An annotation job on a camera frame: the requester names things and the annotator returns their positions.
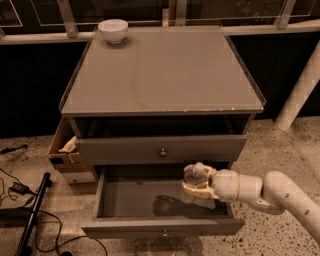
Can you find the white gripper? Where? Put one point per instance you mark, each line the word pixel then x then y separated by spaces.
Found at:
pixel 225 185

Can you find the clear plastic water bottle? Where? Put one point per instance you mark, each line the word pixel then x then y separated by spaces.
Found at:
pixel 196 181

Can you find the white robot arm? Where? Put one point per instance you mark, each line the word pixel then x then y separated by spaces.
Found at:
pixel 273 194

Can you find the grey upper drawer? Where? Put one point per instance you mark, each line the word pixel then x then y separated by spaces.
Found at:
pixel 160 150

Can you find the open grey middle drawer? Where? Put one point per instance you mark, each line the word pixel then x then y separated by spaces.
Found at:
pixel 144 201

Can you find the grey drawer cabinet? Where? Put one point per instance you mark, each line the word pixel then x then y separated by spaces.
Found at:
pixel 161 81

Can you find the brown cardboard box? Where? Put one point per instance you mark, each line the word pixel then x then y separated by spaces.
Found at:
pixel 65 158

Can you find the white ceramic bowl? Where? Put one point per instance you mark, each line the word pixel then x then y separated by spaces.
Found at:
pixel 113 30

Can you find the black power adapter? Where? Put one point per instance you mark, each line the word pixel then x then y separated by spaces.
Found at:
pixel 19 188

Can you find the black pole on floor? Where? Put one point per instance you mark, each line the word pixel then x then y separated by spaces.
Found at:
pixel 23 249

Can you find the black tool on floor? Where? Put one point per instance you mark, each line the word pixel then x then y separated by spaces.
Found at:
pixel 8 150

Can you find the white metal railing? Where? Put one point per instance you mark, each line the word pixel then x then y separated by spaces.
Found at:
pixel 59 21

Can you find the white diagonal post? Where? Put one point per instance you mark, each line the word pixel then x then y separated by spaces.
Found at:
pixel 303 88

